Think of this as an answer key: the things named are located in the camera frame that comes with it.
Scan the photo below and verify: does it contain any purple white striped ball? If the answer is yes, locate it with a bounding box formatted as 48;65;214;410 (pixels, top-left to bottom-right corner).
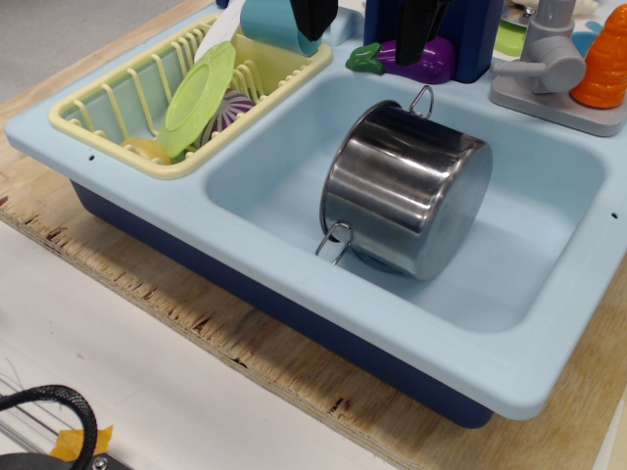
195;89;255;148

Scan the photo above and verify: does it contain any pale yellow dish rack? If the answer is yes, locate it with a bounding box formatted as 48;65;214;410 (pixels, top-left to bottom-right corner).
48;14;333;179

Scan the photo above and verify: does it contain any yellow plastic dish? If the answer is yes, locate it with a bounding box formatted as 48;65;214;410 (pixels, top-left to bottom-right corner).
121;137;171;165

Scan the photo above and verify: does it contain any teal plastic cup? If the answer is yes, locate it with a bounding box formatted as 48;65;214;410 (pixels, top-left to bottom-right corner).
240;0;321;57

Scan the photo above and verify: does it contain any green plastic dish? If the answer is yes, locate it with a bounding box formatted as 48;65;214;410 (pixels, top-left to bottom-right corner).
494;20;527;57

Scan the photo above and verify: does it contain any black braided cable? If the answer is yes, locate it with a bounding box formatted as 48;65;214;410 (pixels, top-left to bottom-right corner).
0;385;101;470

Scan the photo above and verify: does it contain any green plastic plate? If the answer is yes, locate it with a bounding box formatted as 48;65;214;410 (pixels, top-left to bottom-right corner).
157;41;236;157

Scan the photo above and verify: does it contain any orange toy carrot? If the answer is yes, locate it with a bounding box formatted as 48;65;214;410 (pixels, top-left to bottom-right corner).
570;4;626;109

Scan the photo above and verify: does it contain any yellow tape piece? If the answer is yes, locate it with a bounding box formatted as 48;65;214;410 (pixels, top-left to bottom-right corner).
50;425;114;462

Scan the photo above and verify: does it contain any white plastic utensil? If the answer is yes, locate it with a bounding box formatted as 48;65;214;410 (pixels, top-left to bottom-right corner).
194;0;245;63

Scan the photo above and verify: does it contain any grey toy faucet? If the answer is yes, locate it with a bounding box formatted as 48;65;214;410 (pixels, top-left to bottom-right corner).
490;1;626;137

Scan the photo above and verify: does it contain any stainless steel pot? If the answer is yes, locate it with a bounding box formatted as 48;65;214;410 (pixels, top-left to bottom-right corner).
318;85;493;280

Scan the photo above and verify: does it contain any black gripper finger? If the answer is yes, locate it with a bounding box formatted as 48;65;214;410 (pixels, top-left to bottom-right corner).
290;0;338;41
395;0;450;67

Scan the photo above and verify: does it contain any purple toy eggplant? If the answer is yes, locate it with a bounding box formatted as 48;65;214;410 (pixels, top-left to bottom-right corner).
345;36;457;84

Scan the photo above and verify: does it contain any wooden board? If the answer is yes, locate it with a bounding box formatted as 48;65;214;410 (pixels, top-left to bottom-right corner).
0;0;627;470

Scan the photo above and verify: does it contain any light blue toy sink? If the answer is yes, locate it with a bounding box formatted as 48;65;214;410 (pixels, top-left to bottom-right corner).
5;6;626;428

